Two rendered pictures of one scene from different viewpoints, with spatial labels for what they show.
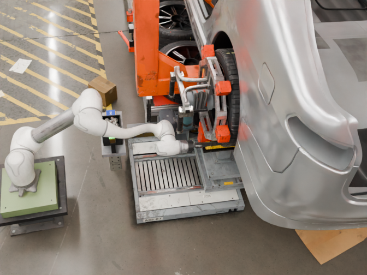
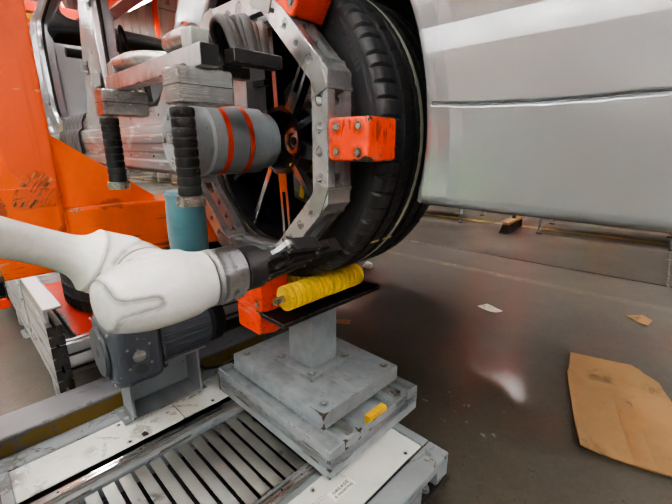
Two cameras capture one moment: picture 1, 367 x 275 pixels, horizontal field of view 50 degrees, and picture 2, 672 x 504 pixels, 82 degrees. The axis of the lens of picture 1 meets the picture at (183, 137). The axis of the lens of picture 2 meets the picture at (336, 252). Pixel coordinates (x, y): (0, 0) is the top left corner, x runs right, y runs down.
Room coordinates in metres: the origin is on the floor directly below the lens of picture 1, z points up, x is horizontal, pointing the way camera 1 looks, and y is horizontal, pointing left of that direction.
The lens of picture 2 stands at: (1.09, 0.15, 0.84)
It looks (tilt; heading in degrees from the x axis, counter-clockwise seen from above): 16 degrees down; 329
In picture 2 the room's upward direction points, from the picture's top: straight up
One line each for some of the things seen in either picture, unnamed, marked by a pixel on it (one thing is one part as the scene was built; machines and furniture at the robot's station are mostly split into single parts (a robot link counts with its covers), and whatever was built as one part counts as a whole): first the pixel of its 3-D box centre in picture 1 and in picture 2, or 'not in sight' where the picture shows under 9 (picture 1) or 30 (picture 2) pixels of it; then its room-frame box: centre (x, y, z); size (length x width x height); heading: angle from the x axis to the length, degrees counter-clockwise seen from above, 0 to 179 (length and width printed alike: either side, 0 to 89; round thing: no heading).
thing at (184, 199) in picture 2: (180, 123); (186, 155); (1.72, 0.03, 0.83); 0.04 x 0.04 x 0.16
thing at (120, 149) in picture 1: (112, 133); not in sight; (1.93, 0.53, 0.44); 0.43 x 0.17 x 0.03; 14
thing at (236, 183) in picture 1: (220, 162); (313, 386); (1.99, -0.32, 0.13); 0.50 x 0.36 x 0.10; 14
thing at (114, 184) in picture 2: (171, 88); (114, 152); (2.05, 0.11, 0.83); 0.04 x 0.04 x 0.16
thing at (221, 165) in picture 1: (223, 147); (312, 330); (1.99, -0.32, 0.32); 0.40 x 0.30 x 0.28; 14
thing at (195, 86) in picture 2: (185, 111); (198, 86); (1.73, 0.00, 0.93); 0.09 x 0.05 x 0.05; 104
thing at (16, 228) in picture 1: (33, 199); not in sight; (1.47, 1.05, 0.15); 0.50 x 0.50 x 0.30; 18
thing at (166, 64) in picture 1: (189, 70); (154, 193); (2.43, 0.00, 0.69); 0.52 x 0.17 x 0.35; 104
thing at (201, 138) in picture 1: (209, 135); (273, 289); (1.96, -0.19, 0.48); 0.16 x 0.12 x 0.17; 104
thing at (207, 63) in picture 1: (210, 99); (252, 140); (1.95, -0.16, 0.85); 0.54 x 0.07 x 0.54; 14
